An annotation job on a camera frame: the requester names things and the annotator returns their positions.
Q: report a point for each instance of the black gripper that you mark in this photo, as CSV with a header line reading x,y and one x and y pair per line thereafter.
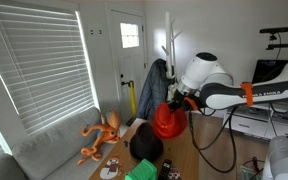
x,y
179,101

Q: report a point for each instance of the orange hat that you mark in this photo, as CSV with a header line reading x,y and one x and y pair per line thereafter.
x,y
169,124

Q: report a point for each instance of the black hat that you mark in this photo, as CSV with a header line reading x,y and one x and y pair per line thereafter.
x,y
145,144

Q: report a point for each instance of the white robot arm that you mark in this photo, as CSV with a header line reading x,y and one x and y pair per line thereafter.
x,y
206,83

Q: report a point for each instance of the dark grey jacket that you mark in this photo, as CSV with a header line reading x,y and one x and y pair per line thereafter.
x,y
154,91

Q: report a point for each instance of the yellow black door bar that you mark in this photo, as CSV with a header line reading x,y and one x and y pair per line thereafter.
x,y
130,84

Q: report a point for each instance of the white coat rack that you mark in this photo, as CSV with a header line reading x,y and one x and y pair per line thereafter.
x,y
169,47

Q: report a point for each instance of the black remote control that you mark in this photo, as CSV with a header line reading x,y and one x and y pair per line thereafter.
x,y
166,166

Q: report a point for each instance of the orange octopus plush toy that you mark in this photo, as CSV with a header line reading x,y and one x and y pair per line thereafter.
x,y
108,133

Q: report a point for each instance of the green plastic box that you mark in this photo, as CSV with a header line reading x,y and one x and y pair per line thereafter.
x,y
145,170

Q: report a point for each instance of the white drawer cabinet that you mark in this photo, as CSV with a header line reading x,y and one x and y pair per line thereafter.
x,y
262,120

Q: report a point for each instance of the white entry door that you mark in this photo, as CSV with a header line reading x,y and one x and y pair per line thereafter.
x,y
128,46

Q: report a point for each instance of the black monitor screen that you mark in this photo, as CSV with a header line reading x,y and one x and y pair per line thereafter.
x,y
266,70

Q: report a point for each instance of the grey sofa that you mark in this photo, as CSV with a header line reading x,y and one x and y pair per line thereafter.
x,y
54,153

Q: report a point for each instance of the white window blinds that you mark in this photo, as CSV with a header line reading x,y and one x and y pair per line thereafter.
x,y
45,72

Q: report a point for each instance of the black camera on boom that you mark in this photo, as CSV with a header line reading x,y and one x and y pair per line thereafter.
x,y
274,35

